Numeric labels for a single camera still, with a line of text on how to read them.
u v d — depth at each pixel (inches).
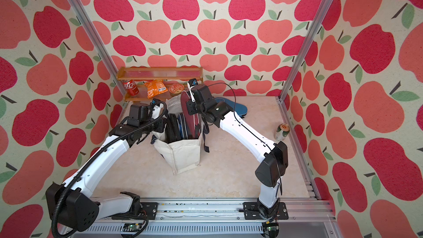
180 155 29.5
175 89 39.5
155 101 27.5
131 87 37.8
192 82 25.7
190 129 31.7
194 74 45.4
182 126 32.4
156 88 39.6
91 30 33.7
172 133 32.4
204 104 22.2
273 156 17.3
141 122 23.7
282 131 35.7
